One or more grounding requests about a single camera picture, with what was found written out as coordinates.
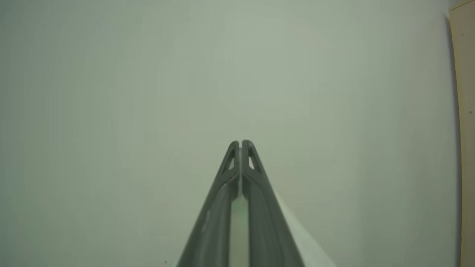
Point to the beige wooden panel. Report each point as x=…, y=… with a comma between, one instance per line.
x=467, y=111

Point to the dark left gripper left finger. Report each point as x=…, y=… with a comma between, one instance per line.
x=217, y=207

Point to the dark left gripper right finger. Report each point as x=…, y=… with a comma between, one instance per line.
x=265, y=222

